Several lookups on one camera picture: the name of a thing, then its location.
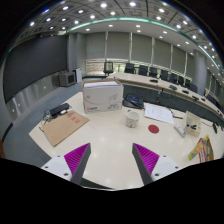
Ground black bag with cables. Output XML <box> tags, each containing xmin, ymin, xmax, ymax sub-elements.
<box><xmin>122</xmin><ymin>95</ymin><xmax>144</xmax><ymax>109</ymax></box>

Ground black power adapter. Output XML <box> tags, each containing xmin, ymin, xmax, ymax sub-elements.
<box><xmin>50</xmin><ymin>103</ymin><xmax>70</xmax><ymax>116</ymax></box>

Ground red round coaster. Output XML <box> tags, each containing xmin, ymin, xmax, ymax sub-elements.
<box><xmin>148</xmin><ymin>125</ymin><xmax>159</xmax><ymax>134</ymax></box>

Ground long curved conference desk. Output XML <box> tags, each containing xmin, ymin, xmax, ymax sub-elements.
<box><xmin>110</xmin><ymin>72</ymin><xmax>224</xmax><ymax>127</ymax></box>

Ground white remote control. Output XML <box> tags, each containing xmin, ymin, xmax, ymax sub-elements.
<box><xmin>174</xmin><ymin>124</ymin><xmax>186</xmax><ymax>138</ymax></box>

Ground small white open box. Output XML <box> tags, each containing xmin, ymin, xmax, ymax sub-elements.
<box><xmin>183</xmin><ymin>111</ymin><xmax>201</xmax><ymax>137</ymax></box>

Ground flat brown cardboard sheet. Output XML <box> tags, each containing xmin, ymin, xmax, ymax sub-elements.
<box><xmin>42</xmin><ymin>112</ymin><xmax>89</xmax><ymax>147</ymax></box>

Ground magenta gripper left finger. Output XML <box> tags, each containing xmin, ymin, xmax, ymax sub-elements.
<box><xmin>64</xmin><ymin>143</ymin><xmax>91</xmax><ymax>185</ymax></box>

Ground white cardboard box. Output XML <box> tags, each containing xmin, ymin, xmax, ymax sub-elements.
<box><xmin>82</xmin><ymin>80</ymin><xmax>124</xmax><ymax>114</ymax></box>

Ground black office chair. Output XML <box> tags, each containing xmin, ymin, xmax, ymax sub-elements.
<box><xmin>103</xmin><ymin>62</ymin><xmax>114</xmax><ymax>76</ymax></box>

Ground grey cabinet on wheels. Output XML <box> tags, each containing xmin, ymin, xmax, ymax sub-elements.
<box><xmin>59</xmin><ymin>72</ymin><xmax>76</xmax><ymax>87</ymax></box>

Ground white paper sheet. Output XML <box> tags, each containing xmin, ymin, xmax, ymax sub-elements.
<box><xmin>144</xmin><ymin>103</ymin><xmax>174</xmax><ymax>124</ymax></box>

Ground white patterned mug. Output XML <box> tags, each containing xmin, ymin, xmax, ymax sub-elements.
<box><xmin>125</xmin><ymin>111</ymin><xmax>140</xmax><ymax>128</ymax></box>

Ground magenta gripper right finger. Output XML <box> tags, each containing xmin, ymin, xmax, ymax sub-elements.
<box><xmin>132</xmin><ymin>143</ymin><xmax>159</xmax><ymax>185</ymax></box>

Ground colourful snack packets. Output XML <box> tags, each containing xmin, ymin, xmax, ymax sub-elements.
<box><xmin>188</xmin><ymin>135</ymin><xmax>214</xmax><ymax>163</ymax></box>

